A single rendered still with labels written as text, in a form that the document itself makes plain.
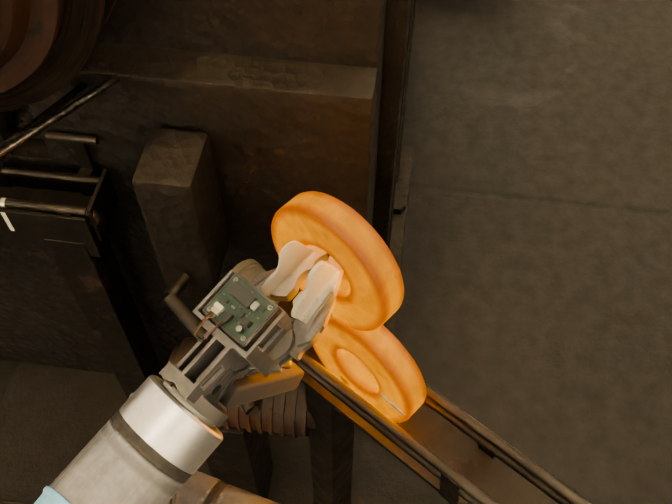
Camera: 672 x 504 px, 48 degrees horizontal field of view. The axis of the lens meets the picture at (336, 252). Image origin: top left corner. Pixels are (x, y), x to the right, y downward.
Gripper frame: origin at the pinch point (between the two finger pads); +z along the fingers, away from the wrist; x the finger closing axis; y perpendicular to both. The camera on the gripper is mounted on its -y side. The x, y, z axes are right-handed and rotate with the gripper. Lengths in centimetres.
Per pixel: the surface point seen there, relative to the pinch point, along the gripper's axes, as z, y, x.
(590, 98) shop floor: 105, -121, 28
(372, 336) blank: -3.2, -8.6, -5.8
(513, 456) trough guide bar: -2.7, -17.7, -23.7
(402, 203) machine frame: 38, -93, 38
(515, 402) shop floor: 17, -97, -11
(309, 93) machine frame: 14.6, -4.9, 18.6
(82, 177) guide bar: -9.8, -14.7, 43.0
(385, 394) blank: -6.5, -15.2, -9.2
